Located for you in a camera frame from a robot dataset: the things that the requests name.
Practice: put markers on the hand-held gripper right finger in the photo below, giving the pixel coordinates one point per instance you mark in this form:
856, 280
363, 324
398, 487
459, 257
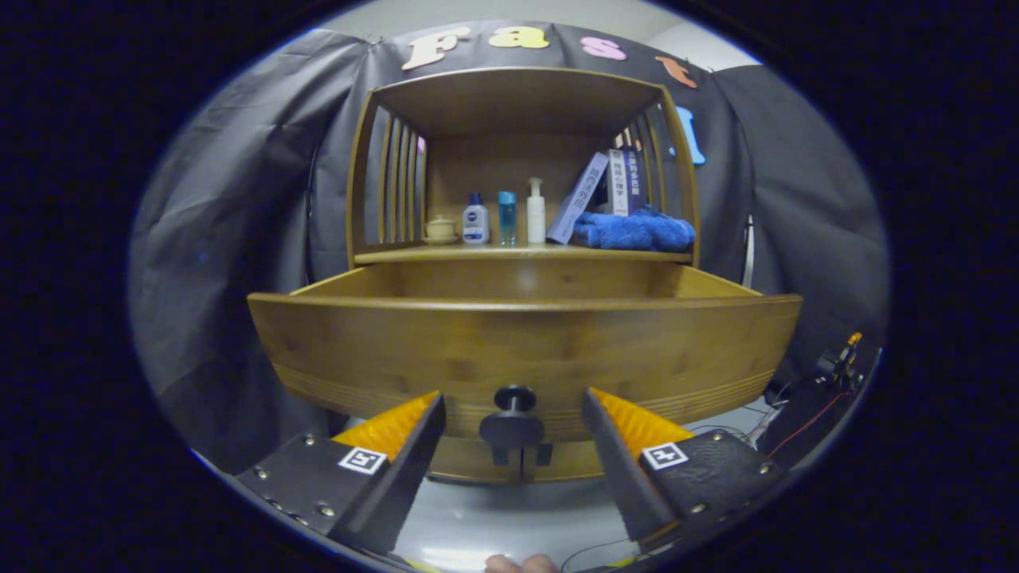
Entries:
617, 469

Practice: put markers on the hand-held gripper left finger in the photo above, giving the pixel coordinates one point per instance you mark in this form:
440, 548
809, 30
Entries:
410, 477

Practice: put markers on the black round drawer knob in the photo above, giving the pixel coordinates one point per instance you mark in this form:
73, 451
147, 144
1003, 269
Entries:
512, 426

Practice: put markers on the wooden drawer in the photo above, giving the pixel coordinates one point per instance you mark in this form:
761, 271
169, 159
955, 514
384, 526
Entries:
478, 350

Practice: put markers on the wooden cabinet door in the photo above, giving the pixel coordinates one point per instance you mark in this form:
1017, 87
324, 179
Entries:
577, 465
470, 461

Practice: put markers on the wooden countertop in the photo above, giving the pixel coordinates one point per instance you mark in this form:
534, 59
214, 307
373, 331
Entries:
509, 251

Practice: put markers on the wooden cabinet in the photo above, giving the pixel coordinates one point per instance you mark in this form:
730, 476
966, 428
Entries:
517, 99

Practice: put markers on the blue folded towel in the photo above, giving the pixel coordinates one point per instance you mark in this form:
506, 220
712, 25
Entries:
637, 231

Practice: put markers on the black device with orange tip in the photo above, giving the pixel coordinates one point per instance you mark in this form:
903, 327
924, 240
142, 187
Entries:
840, 362

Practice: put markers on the cream lidded tea cup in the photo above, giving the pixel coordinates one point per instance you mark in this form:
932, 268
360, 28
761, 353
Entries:
439, 231

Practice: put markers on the white bottle with blue cap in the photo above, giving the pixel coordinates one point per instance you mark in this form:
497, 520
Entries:
475, 224

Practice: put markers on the white pump bottle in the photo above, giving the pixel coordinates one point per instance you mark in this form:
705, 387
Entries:
536, 219

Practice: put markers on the lavender leaning book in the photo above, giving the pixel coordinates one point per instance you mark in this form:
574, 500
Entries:
577, 203

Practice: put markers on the clear blue bottle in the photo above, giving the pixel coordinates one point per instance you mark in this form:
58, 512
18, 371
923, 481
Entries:
507, 219

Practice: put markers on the white spine book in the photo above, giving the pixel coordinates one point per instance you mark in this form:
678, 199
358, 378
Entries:
619, 183

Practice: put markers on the dark blue book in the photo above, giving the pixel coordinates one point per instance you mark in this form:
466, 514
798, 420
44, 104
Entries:
634, 179

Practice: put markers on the black backdrop cloth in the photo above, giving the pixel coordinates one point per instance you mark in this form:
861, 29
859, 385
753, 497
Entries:
231, 239

